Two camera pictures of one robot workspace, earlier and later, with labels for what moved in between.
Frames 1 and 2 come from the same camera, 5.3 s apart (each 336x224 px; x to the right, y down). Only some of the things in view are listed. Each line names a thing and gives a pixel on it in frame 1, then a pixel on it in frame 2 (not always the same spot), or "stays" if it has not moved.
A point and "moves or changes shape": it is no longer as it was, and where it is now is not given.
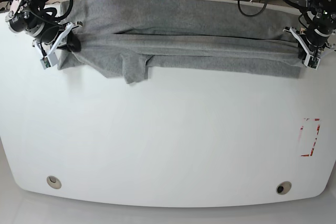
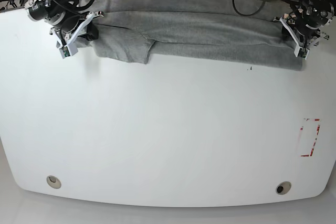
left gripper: [49, 33] -> [65, 23]
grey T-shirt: [139, 37] moves or changes shape
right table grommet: [284, 187] stays
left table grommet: [53, 182] stays
